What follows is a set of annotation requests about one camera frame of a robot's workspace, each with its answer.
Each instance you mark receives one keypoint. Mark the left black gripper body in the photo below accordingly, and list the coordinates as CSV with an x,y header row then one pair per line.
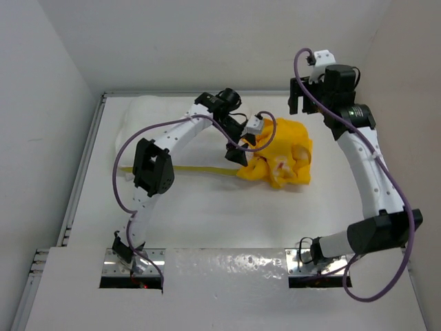
x,y
231,129

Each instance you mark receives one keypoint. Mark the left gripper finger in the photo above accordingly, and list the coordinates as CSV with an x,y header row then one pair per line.
x,y
249,142
236,155

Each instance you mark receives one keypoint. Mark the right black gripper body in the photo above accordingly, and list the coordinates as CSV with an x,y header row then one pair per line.
x,y
315,89

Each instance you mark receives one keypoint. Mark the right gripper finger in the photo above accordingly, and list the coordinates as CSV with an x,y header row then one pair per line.
x,y
293,103
309,107

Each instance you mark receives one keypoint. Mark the yellow pillowcase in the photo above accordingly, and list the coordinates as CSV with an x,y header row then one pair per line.
x,y
287,158

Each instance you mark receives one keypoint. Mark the white pillow yellow edge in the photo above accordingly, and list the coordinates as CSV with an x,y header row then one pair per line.
x,y
206,150

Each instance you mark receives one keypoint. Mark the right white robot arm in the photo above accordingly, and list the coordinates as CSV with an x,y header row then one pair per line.
x,y
388,221

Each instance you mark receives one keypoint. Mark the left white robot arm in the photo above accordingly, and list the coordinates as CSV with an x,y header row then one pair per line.
x,y
157,145

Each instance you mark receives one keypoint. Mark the white front cover board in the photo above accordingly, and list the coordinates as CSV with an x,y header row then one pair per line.
x,y
208,290

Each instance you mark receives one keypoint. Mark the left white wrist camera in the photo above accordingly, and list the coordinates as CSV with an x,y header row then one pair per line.
x,y
254,125

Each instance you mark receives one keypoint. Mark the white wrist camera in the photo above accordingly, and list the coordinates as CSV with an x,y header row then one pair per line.
x,y
254,125
319,60

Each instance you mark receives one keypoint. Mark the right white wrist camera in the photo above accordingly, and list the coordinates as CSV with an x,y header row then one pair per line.
x,y
319,60

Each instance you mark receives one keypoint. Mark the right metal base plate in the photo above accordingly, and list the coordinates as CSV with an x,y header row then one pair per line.
x,y
299,264

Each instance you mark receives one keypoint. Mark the metal base plate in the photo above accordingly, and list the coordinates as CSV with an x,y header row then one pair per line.
x,y
113,266
299,264

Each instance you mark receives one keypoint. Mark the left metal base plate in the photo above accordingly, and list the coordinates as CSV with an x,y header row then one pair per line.
x,y
113,266

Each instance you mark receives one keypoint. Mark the aluminium table frame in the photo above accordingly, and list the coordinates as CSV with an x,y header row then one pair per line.
x,y
90,215

